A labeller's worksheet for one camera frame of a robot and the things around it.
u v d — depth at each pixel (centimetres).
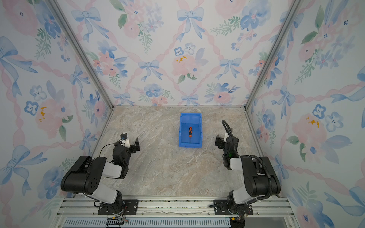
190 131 103
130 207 73
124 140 78
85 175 47
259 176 45
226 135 83
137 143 86
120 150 71
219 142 85
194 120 112
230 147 69
